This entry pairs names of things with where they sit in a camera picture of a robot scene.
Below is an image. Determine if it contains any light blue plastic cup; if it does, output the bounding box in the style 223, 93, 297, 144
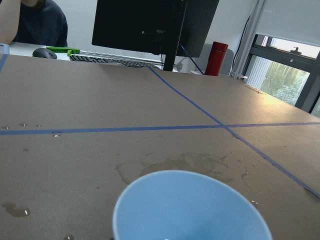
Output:
112, 170, 272, 240

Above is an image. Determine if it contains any black computer monitor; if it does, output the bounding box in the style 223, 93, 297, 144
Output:
91, 0, 219, 71

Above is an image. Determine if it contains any red thermos bottle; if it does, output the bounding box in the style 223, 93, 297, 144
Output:
204, 41, 229, 76

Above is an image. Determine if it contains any black keyboard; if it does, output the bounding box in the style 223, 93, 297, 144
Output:
69, 55, 159, 69

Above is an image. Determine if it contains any person in dark shirt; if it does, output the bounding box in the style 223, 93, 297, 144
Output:
0, 0, 68, 47

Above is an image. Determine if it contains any black computer mouse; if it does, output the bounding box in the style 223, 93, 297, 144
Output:
32, 48, 58, 59

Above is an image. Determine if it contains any green plastic tool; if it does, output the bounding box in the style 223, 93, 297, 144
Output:
46, 46, 80, 57

